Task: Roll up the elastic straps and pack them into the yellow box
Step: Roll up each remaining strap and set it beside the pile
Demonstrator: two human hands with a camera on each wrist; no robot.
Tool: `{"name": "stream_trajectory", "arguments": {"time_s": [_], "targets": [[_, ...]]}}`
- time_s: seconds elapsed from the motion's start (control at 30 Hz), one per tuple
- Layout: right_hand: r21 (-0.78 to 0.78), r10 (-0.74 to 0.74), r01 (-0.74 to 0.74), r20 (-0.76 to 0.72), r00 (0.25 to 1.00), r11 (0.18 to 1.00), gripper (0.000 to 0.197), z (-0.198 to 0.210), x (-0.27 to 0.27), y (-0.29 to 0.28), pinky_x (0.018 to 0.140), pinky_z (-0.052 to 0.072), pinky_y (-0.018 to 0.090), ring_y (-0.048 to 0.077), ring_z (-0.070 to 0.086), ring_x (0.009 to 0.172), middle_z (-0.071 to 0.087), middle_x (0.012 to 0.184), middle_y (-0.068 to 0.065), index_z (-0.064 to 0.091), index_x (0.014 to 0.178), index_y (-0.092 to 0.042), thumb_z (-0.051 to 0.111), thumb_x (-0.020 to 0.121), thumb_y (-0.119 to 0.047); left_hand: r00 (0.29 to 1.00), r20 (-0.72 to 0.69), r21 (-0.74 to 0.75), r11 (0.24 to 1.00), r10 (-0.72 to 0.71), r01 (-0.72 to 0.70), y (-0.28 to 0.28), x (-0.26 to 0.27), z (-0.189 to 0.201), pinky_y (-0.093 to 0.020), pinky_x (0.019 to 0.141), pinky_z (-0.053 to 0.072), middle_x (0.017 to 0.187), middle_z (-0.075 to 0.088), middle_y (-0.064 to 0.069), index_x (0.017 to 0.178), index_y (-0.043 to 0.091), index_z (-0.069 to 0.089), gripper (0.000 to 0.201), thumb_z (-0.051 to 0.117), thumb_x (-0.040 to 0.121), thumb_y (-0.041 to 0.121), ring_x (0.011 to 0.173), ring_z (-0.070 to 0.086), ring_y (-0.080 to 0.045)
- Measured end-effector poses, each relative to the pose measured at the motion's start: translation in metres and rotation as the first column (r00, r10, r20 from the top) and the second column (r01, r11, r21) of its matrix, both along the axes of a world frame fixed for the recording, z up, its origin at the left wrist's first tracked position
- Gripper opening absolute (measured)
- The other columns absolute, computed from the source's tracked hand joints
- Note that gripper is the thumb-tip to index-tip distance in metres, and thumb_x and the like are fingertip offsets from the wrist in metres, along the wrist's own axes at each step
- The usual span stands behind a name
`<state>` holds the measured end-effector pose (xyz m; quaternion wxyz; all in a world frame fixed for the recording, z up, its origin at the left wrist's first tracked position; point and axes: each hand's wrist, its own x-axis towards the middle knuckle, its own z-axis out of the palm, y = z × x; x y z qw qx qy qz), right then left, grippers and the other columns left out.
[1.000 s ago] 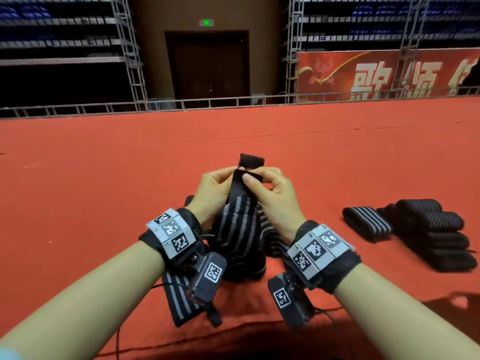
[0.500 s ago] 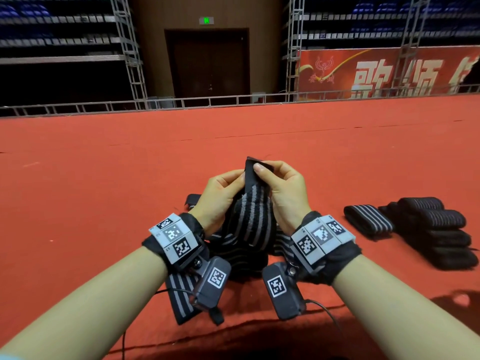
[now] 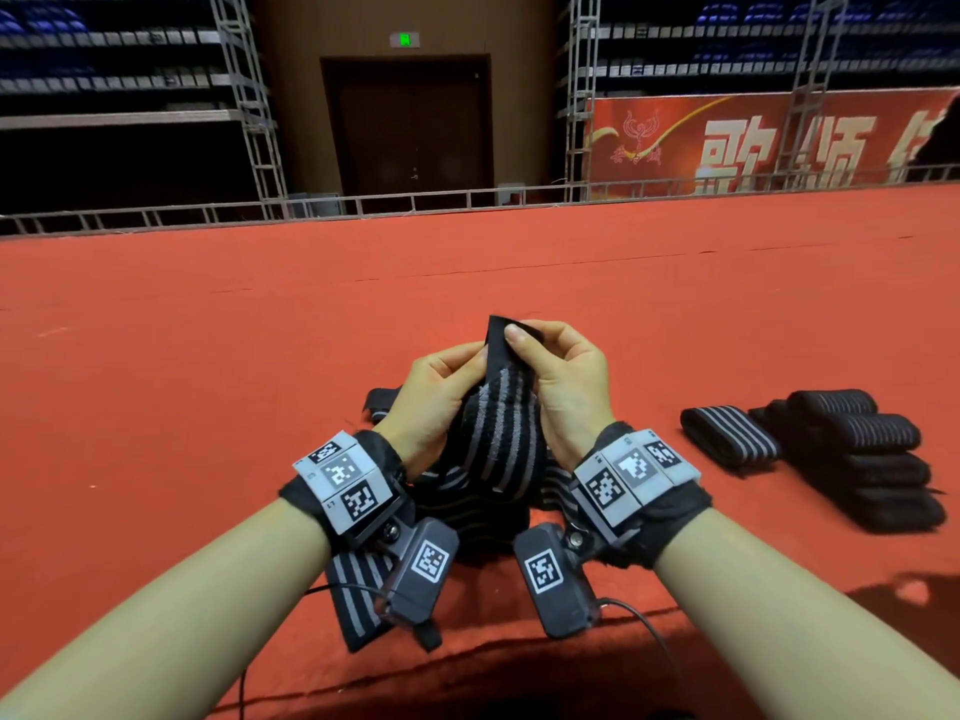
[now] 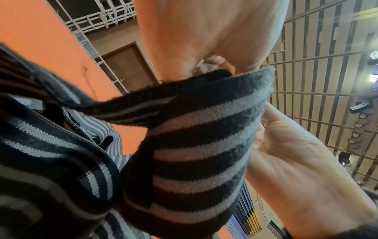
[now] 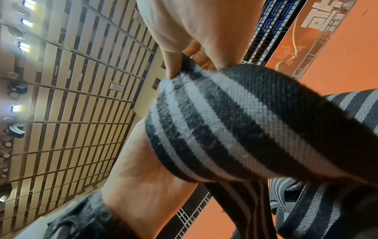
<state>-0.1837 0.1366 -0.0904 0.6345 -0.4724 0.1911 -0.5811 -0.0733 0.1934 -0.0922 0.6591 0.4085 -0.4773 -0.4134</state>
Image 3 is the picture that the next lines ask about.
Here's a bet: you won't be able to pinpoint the person's right hand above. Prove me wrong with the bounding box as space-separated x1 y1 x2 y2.
504 319 617 471

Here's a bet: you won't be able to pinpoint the person's left hand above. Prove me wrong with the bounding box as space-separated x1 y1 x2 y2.
372 341 489 481

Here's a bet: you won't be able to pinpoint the pile of black straps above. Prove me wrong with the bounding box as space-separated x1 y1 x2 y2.
325 386 452 654

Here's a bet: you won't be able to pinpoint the person's right forearm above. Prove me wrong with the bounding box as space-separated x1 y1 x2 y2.
652 509 960 720

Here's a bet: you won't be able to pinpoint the person's left forearm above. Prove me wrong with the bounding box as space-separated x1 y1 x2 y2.
0 499 332 720

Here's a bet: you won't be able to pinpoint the black wristband with marker tags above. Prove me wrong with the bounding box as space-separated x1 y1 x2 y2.
573 421 716 568
279 428 414 556

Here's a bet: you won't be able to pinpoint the metal railing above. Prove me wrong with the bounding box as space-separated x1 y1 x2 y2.
0 160 960 237

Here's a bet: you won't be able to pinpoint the dark brown door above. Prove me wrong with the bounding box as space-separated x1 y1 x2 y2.
319 55 494 204

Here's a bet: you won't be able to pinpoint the red banner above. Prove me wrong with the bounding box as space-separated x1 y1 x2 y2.
585 89 959 196

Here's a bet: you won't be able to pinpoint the metal truss column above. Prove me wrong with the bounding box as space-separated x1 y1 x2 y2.
780 0 849 189
214 0 290 219
562 0 602 196

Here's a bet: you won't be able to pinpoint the tiered bleacher seats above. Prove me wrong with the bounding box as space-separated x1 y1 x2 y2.
592 0 960 84
0 0 242 132

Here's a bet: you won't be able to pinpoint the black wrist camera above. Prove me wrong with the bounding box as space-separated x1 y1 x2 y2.
513 521 602 642
375 517 462 627

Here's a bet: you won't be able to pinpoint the thin black camera cable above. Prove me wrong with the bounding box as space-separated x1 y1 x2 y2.
597 596 684 684
237 577 384 720

